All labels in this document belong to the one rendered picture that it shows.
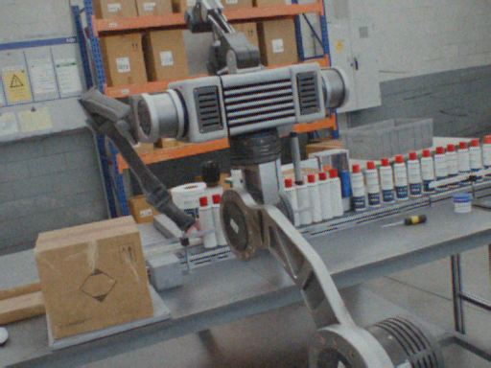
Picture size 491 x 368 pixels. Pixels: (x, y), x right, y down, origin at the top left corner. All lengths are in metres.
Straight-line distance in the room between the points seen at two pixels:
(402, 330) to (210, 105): 0.67
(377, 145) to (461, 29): 5.75
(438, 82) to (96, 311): 8.00
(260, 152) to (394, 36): 7.28
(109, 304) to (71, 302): 0.11
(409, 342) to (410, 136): 3.22
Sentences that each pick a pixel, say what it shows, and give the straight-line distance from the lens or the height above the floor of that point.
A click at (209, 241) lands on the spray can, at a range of 2.18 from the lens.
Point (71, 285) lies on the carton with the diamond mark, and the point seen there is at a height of 1.00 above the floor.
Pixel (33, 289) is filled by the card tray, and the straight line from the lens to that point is 2.28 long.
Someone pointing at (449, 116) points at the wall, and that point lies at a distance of 9.39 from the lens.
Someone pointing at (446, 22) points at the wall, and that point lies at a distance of 9.41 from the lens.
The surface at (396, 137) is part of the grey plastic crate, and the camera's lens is 4.21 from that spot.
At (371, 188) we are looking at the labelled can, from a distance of 2.48.
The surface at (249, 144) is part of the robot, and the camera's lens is 1.42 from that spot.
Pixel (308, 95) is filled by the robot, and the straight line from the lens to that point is 1.50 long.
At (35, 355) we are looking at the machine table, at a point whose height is 0.83.
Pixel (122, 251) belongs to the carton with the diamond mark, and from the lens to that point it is 1.67.
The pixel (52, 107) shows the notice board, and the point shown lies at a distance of 6.25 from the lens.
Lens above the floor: 1.51
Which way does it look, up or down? 11 degrees down
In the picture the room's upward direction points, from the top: 8 degrees counter-clockwise
